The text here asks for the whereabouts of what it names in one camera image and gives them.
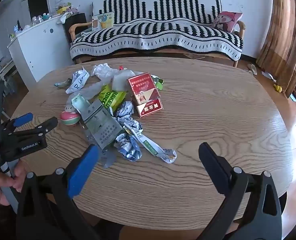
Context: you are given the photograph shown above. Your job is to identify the small red cigarette box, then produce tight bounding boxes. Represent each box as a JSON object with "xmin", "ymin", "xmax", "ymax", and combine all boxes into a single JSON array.
[{"xmin": 136, "ymin": 97, "xmax": 164, "ymax": 118}]

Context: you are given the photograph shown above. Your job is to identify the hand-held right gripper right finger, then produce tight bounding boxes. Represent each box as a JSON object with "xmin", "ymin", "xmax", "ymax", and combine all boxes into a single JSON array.
[{"xmin": 198, "ymin": 142, "xmax": 283, "ymax": 240}]

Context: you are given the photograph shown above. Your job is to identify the white wrapper with blue letters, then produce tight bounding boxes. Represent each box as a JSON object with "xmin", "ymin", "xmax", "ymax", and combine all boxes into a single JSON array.
[{"xmin": 65, "ymin": 67, "xmax": 90, "ymax": 94}]

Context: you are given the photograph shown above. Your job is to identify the group of small bottles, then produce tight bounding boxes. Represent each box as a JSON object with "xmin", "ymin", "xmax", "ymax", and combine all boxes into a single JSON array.
[{"xmin": 31, "ymin": 13, "xmax": 50, "ymax": 27}]

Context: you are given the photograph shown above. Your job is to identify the small green blue candy wrapper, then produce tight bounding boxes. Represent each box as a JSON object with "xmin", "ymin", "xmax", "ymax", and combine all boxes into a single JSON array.
[{"xmin": 54, "ymin": 78, "xmax": 72, "ymax": 88}]

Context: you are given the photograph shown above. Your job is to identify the white cabinet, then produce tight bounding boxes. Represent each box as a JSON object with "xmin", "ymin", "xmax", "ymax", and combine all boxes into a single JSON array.
[{"xmin": 8, "ymin": 15, "xmax": 75, "ymax": 80}]

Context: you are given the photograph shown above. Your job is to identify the clear plastic wrapper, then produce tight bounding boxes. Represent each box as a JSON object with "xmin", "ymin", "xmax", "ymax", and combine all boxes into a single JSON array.
[{"xmin": 112, "ymin": 70, "xmax": 136, "ymax": 92}]

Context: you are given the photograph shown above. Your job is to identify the white crumpled cloth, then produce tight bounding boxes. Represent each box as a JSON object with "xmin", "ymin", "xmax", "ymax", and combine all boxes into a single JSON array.
[{"xmin": 60, "ymin": 12, "xmax": 72, "ymax": 24}]

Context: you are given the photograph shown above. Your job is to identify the yellow green snack packet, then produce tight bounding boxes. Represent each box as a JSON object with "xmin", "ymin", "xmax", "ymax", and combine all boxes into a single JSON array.
[{"xmin": 99, "ymin": 84, "xmax": 127, "ymax": 112}]

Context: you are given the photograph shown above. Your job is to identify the brown wood-grain cabinet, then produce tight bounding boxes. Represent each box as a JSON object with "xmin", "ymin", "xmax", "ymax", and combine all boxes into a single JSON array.
[{"xmin": 257, "ymin": 0, "xmax": 296, "ymax": 98}]

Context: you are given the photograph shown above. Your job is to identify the large red cigarette box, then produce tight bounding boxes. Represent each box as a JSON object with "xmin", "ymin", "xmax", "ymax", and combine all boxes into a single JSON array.
[{"xmin": 127, "ymin": 72, "xmax": 161, "ymax": 105}]

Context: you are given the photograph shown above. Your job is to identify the white green strip wrapper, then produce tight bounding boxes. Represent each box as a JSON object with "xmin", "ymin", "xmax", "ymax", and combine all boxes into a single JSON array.
[{"xmin": 130, "ymin": 127, "xmax": 178, "ymax": 165}]

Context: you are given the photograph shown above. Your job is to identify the white low shelf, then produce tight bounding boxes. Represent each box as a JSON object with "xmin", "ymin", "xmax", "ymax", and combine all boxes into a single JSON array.
[{"xmin": 0, "ymin": 57, "xmax": 16, "ymax": 83}]

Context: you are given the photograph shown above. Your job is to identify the beige slipper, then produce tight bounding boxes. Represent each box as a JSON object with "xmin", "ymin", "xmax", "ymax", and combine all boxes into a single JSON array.
[{"xmin": 247, "ymin": 64, "xmax": 259, "ymax": 76}]

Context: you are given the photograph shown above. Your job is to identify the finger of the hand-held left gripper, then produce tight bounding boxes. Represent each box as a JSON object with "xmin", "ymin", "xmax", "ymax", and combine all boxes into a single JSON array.
[
  {"xmin": 11, "ymin": 117, "xmax": 59, "ymax": 141},
  {"xmin": 0, "ymin": 112, "xmax": 34, "ymax": 133}
]

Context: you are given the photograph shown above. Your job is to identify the wooden sofa frame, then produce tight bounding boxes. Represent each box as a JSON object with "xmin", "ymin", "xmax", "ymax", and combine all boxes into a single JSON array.
[{"xmin": 68, "ymin": 20, "xmax": 246, "ymax": 68}]

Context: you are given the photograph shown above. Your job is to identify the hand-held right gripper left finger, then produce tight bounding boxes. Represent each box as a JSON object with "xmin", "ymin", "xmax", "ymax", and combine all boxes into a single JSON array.
[{"xmin": 16, "ymin": 144, "xmax": 101, "ymax": 240}]

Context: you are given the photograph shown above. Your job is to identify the white plastic bag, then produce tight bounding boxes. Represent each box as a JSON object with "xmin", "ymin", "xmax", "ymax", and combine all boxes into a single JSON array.
[{"xmin": 82, "ymin": 63, "xmax": 118, "ymax": 100}]

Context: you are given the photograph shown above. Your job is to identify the colourful picture book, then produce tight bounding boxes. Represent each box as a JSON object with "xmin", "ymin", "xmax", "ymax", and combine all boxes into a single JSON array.
[{"xmin": 91, "ymin": 12, "xmax": 114, "ymax": 32}]

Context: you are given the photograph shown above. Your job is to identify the flattened grey cigarette pack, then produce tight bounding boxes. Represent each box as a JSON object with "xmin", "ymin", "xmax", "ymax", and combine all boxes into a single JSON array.
[{"xmin": 71, "ymin": 93, "xmax": 123, "ymax": 168}]

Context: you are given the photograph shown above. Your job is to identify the crumpled silver foil wrapper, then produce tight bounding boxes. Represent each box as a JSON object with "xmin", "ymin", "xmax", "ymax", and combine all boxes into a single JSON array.
[
  {"xmin": 114, "ymin": 132, "xmax": 142, "ymax": 161},
  {"xmin": 123, "ymin": 119, "xmax": 143, "ymax": 140},
  {"xmin": 115, "ymin": 101, "xmax": 134, "ymax": 123}
]

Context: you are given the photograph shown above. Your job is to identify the black white striped sofa blanket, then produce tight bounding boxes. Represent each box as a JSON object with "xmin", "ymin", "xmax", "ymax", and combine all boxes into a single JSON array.
[{"xmin": 70, "ymin": 0, "xmax": 244, "ymax": 62}]

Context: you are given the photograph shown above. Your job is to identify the pink green round toy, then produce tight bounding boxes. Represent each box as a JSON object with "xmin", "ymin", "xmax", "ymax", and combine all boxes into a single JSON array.
[{"xmin": 60, "ymin": 105, "xmax": 81, "ymax": 127}]

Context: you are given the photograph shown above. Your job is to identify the pink printed cushion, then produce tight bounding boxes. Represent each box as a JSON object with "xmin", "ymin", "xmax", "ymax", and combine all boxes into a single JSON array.
[{"xmin": 214, "ymin": 12, "xmax": 243, "ymax": 33}]

